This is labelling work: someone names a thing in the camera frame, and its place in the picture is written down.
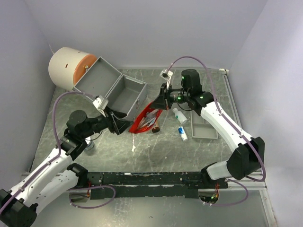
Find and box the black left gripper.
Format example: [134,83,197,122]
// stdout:
[80,105,134,139]

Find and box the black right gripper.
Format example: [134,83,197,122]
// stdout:
[149,82,190,110]

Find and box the red first aid pouch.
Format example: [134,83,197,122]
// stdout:
[128,103,162,134]

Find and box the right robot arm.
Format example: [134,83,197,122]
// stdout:
[151,69,265,188]

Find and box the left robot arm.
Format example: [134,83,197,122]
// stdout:
[0,110,133,227]

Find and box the brown medicine bottle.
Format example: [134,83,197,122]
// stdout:
[152,121,160,133]

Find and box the small white plastic bottle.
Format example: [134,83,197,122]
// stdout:
[172,108,187,124]

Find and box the grey metal case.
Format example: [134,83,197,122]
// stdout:
[73,57,147,120]

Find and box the white round jar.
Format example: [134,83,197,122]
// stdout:
[84,137,94,151]

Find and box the grey divided tray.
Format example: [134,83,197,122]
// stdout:
[190,111,219,139]

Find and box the white cylinder with orange face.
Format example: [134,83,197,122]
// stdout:
[48,47,97,91]

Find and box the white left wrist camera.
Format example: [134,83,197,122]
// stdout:
[92,96,108,117]

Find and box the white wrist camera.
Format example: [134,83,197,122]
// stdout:
[92,96,108,117]
[160,70,173,89]

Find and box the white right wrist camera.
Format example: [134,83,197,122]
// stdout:
[160,70,173,89]

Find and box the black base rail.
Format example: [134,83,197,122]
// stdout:
[67,163,229,201]

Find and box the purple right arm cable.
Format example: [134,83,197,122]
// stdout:
[168,56,267,206]

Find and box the aluminium frame rail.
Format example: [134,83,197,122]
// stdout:
[21,172,268,192]

